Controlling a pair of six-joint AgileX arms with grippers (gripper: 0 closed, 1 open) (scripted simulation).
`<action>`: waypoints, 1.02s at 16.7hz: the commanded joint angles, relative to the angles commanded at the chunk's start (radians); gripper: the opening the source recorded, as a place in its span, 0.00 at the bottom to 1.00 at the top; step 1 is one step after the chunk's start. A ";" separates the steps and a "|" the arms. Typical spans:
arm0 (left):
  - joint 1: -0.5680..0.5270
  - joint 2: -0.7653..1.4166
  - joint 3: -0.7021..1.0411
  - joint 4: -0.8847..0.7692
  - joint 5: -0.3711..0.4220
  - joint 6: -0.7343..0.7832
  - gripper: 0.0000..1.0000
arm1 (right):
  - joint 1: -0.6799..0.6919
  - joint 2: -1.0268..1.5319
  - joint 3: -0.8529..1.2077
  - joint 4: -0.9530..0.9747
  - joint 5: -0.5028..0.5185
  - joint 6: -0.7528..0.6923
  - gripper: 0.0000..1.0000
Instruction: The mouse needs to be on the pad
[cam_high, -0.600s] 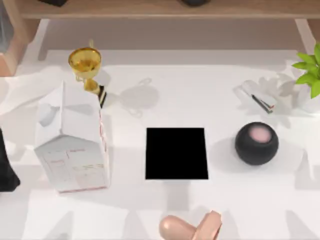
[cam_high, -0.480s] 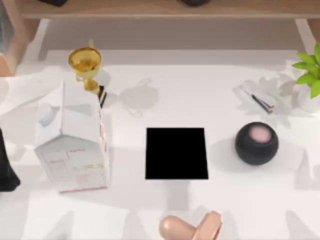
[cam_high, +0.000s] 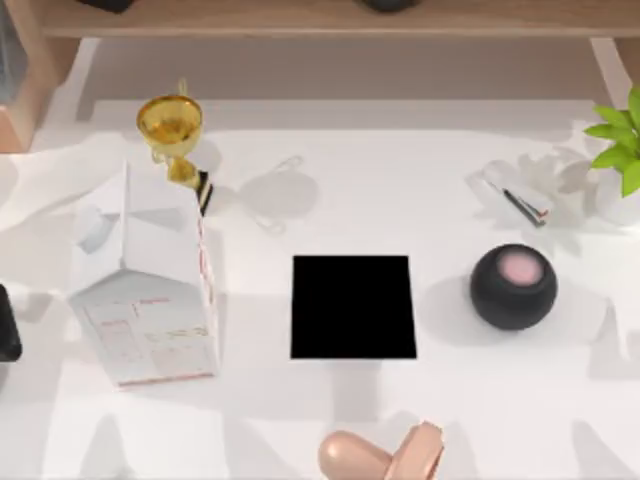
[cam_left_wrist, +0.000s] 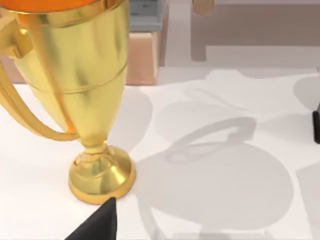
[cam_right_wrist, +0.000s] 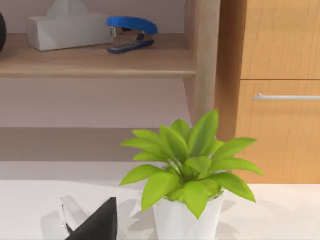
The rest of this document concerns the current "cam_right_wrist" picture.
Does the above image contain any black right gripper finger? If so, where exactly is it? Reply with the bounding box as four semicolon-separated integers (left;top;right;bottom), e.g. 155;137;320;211
65;196;118;240

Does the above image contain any green plant in white pot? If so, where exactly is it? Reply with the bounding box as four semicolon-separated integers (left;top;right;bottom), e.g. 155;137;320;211
118;108;264;240

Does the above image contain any wooden open shelf unit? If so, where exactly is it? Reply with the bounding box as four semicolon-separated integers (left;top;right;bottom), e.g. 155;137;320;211
0;0;221;181

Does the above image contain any blue stapler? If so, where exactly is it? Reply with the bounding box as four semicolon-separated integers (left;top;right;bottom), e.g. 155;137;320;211
105;16;159;54

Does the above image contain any white tissue box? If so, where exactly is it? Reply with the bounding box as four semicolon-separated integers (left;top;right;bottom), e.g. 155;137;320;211
25;0;113;52

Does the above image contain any wooden drawer front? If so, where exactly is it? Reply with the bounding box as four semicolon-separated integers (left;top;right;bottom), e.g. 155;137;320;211
234;79;320;185

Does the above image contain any black round object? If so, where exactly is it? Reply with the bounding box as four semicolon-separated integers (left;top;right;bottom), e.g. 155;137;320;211
0;12;7;54

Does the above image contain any wooden cupboard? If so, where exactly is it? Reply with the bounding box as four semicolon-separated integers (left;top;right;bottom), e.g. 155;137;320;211
214;0;320;185

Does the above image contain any wooden cupboard door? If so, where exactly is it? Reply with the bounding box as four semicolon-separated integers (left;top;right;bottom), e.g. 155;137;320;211
239;0;320;80

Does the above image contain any long metal handle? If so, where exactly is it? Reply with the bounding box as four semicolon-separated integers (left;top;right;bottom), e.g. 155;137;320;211
252;92;320;101

